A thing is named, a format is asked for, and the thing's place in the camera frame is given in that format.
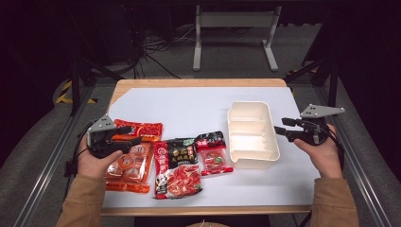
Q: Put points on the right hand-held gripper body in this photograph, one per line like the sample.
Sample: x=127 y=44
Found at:
x=315 y=127

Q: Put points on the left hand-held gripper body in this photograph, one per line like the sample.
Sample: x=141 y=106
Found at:
x=101 y=126

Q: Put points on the white plastic divided container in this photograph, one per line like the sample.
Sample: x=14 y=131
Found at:
x=252 y=145

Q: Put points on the large red and black packet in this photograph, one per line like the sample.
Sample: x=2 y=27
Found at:
x=179 y=176

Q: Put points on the person's right hand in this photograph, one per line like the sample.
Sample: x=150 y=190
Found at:
x=326 y=159

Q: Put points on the person's left hand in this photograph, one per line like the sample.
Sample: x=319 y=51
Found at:
x=93 y=167

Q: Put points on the flat red-orange sauce packet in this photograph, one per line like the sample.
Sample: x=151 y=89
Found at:
x=146 y=129

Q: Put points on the large orange clear-window packet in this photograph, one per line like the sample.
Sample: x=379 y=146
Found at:
x=134 y=170

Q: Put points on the black metal stand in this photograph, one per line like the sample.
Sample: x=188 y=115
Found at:
x=332 y=82
x=75 y=85

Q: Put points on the yellow and black hazard tape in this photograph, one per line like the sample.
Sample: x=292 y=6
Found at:
x=64 y=91

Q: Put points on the white table mat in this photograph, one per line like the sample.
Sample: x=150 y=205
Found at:
x=195 y=107

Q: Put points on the small red and black packet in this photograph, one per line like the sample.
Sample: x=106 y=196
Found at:
x=214 y=157

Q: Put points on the aluminium rail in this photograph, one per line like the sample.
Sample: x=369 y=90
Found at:
x=47 y=176
x=359 y=170

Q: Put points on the desk with grey metal frame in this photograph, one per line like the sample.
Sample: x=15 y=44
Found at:
x=236 y=19

